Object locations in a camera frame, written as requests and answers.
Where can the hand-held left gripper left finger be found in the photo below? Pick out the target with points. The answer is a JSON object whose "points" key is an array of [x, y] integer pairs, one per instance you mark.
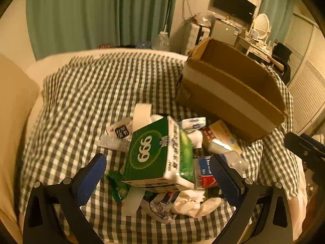
{"points": [[93, 179]]}

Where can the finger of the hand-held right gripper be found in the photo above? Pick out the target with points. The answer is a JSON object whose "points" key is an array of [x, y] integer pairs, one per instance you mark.
{"points": [[311, 143]]}

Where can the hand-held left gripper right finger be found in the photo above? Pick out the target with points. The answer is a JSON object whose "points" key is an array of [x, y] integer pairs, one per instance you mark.
{"points": [[224, 180]]}

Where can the red and cream medicine box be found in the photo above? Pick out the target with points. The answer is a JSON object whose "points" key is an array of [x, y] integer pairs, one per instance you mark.
{"points": [[221, 132]]}

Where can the green medicine box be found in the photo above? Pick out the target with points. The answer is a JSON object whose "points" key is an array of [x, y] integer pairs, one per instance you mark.
{"points": [[147, 152]]}

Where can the brown cardboard box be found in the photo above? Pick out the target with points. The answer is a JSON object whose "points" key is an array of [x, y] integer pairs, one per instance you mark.
{"points": [[228, 99]]}

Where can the blue and red box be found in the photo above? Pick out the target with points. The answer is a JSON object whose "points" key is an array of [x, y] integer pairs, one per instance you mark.
{"points": [[203, 172]]}

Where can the small clear plastic bottle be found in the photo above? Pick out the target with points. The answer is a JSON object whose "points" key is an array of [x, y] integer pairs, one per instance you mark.
{"points": [[236, 160]]}

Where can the green sachet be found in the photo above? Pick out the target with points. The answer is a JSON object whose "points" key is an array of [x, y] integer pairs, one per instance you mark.
{"points": [[116, 185]]}

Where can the crumpled white tissue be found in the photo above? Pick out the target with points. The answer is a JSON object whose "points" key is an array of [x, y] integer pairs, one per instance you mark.
{"points": [[193, 203]]}

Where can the silver blister pack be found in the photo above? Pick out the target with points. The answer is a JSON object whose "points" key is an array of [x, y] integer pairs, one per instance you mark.
{"points": [[113, 143]]}

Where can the white sachet with black label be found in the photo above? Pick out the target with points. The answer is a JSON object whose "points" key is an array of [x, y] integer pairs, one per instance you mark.
{"points": [[120, 129]]}

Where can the blue and white medicine box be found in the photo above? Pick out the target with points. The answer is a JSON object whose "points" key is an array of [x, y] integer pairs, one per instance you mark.
{"points": [[191, 124]]}

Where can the white louvered wardrobe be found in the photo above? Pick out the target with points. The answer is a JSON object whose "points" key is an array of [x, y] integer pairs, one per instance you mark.
{"points": [[307, 76]]}

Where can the crumpled foil packet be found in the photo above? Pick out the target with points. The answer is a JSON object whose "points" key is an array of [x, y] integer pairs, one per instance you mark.
{"points": [[162, 209]]}

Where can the checked blanket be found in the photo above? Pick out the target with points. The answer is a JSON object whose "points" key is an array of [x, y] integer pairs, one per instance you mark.
{"points": [[88, 94]]}

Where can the black chair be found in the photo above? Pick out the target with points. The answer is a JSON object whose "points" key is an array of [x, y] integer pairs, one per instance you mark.
{"points": [[281, 56]]}

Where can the white dressing table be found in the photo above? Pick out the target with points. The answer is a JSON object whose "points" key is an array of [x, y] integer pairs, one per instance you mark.
{"points": [[256, 48]]}

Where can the cream pillow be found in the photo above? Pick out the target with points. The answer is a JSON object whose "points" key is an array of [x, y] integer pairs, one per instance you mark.
{"points": [[15, 101]]}

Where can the white oval mirror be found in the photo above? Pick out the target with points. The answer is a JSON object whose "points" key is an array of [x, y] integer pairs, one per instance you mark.
{"points": [[261, 26]]}

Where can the grey cabinet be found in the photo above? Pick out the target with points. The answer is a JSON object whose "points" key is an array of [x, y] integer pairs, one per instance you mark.
{"points": [[226, 33]]}

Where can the green curtain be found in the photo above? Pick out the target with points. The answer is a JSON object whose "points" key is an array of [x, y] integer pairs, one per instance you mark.
{"points": [[88, 12], [276, 5]]}

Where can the white drawer cabinet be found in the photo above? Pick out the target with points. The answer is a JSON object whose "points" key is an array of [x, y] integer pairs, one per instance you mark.
{"points": [[194, 38]]}

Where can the clear water bottle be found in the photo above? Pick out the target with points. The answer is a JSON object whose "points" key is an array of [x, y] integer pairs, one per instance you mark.
{"points": [[161, 42]]}

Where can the black flat screen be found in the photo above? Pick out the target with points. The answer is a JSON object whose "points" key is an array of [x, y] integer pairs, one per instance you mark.
{"points": [[234, 3]]}

